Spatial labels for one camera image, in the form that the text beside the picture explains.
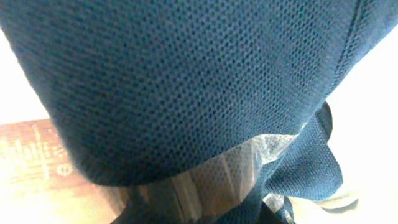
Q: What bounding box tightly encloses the blue taped shirt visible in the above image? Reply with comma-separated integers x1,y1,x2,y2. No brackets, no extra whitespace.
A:
1,0,397,223

